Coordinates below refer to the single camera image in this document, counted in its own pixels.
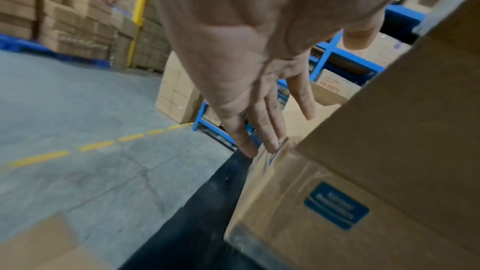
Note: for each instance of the person's left hand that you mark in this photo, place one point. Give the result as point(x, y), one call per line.
point(243, 25)

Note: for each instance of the taped cardboard sheet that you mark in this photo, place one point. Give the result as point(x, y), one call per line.
point(393, 144)

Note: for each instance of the tall brown cardboard box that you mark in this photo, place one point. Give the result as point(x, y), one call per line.
point(176, 97)

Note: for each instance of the cardboard box with red print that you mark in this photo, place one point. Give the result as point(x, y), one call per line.
point(333, 88)

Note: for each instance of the cardboard box with yellow band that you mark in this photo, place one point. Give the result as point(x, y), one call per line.
point(386, 52)

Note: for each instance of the scrap cardboard sheet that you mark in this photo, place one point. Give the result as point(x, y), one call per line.
point(45, 248)

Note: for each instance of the blue metal storage rack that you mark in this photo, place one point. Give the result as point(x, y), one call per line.
point(324, 55)

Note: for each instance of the stack of warehouse boxes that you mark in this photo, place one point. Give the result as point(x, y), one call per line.
point(75, 19)

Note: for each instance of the blue pallet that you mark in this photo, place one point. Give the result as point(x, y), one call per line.
point(37, 48)

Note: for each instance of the yellow steel post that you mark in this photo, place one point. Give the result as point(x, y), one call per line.
point(139, 11)

